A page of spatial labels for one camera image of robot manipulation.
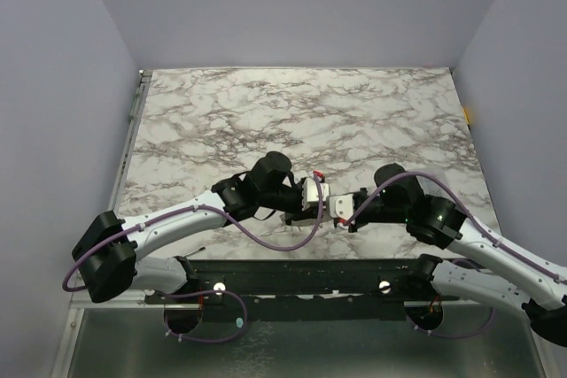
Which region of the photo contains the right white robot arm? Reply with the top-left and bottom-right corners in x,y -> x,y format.
345,164 -> 566,346

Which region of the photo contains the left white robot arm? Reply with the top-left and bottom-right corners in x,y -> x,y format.
72,151 -> 304,303

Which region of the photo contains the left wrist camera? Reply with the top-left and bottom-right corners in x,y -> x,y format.
301,177 -> 330,211

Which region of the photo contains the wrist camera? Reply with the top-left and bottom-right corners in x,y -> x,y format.
301,177 -> 330,211
327,193 -> 354,221

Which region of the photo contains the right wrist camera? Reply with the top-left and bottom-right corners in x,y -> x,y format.
327,193 -> 354,221

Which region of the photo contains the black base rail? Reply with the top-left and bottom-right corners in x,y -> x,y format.
145,255 -> 442,321

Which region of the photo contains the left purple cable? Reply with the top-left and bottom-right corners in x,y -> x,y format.
61,172 -> 327,343

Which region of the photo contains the purple cable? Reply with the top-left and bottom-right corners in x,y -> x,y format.
338,172 -> 567,340
61,172 -> 327,343

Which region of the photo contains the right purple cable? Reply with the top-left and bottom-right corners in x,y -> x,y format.
338,172 -> 567,340

